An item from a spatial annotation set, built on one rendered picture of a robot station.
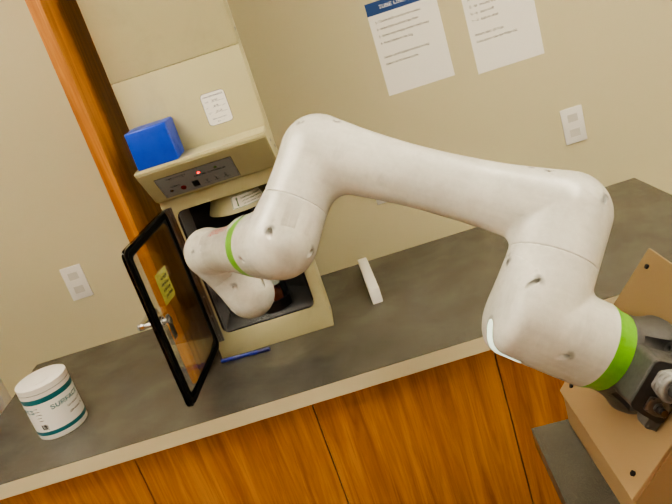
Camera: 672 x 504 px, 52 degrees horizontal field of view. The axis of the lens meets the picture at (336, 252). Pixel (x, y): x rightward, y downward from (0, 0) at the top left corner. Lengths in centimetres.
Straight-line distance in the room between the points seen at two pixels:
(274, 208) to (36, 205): 138
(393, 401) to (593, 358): 79
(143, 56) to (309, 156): 75
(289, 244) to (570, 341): 43
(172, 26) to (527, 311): 112
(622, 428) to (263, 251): 59
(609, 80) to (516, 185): 137
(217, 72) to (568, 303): 106
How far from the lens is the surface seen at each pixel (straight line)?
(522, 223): 102
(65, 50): 173
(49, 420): 193
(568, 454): 126
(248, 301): 150
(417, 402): 172
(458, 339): 165
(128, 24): 176
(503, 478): 189
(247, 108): 173
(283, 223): 106
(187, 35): 173
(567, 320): 98
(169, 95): 175
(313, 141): 110
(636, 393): 101
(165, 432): 172
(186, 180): 171
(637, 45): 240
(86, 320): 245
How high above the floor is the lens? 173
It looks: 19 degrees down
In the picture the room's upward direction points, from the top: 18 degrees counter-clockwise
